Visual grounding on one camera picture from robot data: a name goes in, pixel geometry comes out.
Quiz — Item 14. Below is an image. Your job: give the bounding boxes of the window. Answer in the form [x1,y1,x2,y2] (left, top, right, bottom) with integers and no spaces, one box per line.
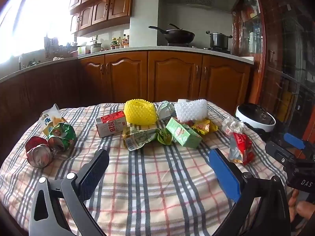
[0,0,77,64]

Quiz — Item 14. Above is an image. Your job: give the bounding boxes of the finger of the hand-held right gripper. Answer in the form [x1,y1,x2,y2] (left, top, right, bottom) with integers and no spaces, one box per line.
[265,141,296,164]
[284,133,315,150]

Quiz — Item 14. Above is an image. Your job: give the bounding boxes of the wooden lower cabinets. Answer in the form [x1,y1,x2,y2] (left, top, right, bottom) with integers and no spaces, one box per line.
[0,50,254,118]

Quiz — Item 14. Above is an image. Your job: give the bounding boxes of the gas stove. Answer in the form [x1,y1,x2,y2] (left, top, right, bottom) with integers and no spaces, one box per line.
[160,43,232,54]

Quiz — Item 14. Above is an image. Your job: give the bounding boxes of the crushed red can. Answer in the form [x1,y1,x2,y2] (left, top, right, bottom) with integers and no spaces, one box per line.
[25,136,53,169]

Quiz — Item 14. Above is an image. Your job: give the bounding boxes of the black wok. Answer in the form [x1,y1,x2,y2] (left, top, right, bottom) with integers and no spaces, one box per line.
[148,24,195,43]

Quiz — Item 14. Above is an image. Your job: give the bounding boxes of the white lidded pot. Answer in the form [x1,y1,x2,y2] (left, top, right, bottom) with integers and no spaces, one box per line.
[90,42,104,53]

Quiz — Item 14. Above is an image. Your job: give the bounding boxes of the crushed green can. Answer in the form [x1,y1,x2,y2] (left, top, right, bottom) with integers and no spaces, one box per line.
[47,122,77,153]

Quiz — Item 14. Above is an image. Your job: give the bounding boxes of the steel cooking pot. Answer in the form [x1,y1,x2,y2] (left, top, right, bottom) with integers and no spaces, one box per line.
[206,31,232,50]

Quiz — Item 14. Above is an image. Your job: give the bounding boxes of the green drink carton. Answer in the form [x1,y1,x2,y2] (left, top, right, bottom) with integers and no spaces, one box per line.
[165,117,203,148]

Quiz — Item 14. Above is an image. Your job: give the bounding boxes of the utensil rack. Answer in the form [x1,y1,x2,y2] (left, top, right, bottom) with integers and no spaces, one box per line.
[44,36,59,58]

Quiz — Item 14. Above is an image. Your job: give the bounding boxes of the white paper wrapper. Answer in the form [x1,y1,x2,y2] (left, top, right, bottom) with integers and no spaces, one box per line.
[221,117,244,137]

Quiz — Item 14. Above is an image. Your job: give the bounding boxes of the glass door cabinet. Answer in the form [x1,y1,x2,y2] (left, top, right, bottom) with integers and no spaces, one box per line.
[233,0,315,138]

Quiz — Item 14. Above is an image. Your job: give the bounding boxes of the crumpled green and yellow bag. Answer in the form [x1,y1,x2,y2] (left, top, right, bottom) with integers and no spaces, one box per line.
[122,125,175,151]

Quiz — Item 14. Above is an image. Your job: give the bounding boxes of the group of sauce bottles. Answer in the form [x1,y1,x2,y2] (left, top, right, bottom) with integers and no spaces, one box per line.
[110,34,130,50]

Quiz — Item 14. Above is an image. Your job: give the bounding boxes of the yellow and red snack wrapper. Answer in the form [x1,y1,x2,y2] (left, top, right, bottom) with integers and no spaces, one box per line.
[191,118,218,136]

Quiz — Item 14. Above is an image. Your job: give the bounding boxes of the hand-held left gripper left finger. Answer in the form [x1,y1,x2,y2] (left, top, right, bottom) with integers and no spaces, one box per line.
[28,149,110,236]

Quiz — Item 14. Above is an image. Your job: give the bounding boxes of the white bin with black liner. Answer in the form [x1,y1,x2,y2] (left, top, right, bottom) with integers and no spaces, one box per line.
[235,103,276,133]

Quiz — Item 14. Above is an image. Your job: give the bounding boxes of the plaid tablecloth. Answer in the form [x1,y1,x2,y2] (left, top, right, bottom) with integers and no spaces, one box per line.
[0,101,296,236]

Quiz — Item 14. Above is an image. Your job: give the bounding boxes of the white cartoon snack bag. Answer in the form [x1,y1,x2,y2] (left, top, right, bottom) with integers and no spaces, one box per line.
[39,104,67,136]

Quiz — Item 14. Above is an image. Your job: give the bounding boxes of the person's right hand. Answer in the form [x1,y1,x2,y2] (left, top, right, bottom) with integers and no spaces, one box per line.
[288,193,315,223]

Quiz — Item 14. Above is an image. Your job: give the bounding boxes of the yellow foam fruit net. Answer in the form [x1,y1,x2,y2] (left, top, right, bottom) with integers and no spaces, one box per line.
[124,99,157,125]

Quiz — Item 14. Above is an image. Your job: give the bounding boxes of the white foam fruit net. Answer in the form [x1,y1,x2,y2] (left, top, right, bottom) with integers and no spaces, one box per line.
[174,99,209,122]

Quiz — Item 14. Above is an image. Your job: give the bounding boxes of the wooden cabinets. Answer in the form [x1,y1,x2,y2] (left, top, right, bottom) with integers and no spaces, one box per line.
[68,0,157,33]
[0,50,254,118]

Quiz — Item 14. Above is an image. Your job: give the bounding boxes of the yellow box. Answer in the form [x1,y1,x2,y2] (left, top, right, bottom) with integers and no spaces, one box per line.
[281,92,296,126]

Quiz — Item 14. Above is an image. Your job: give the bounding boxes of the pale green wrapper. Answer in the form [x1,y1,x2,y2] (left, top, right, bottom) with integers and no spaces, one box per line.
[156,101,178,120]

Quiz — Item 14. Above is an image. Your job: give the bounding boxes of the red and white carton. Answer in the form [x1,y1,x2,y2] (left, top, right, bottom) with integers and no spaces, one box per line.
[95,111,128,138]

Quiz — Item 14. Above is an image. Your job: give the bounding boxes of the white kitchen countertop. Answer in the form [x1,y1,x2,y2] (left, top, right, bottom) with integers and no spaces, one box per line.
[0,46,254,83]

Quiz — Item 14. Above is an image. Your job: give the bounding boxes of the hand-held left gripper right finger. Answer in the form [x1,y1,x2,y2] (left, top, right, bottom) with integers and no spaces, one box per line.
[208,148,292,236]

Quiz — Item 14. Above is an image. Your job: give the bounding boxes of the wooden upper cabinets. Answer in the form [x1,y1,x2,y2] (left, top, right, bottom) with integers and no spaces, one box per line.
[68,0,157,33]

